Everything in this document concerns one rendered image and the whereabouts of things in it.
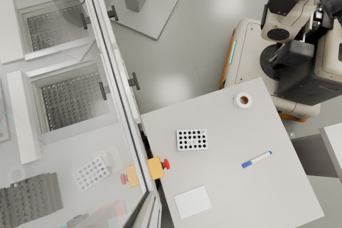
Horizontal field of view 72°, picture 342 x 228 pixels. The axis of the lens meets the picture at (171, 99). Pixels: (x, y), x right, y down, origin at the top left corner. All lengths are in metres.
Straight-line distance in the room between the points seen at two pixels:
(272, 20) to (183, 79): 0.88
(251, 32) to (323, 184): 1.22
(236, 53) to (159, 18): 0.74
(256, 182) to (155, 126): 0.47
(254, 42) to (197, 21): 0.58
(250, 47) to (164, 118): 0.97
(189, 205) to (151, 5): 1.64
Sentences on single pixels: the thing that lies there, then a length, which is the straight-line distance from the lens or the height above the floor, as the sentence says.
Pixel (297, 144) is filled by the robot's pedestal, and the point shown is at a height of 0.44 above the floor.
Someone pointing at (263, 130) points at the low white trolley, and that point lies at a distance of 1.09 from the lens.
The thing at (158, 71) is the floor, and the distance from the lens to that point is 1.90.
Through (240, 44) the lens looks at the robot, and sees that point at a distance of 1.77.
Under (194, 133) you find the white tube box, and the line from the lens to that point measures 1.01.
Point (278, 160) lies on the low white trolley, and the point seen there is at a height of 0.76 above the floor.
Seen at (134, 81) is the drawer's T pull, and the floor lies 0.91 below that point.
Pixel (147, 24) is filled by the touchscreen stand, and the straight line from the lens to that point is 2.05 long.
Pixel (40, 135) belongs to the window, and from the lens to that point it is 0.19.
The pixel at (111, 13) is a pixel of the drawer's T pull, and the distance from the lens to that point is 1.06.
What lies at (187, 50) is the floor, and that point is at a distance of 1.98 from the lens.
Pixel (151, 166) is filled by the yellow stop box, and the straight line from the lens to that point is 0.85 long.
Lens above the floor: 1.76
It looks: 75 degrees down
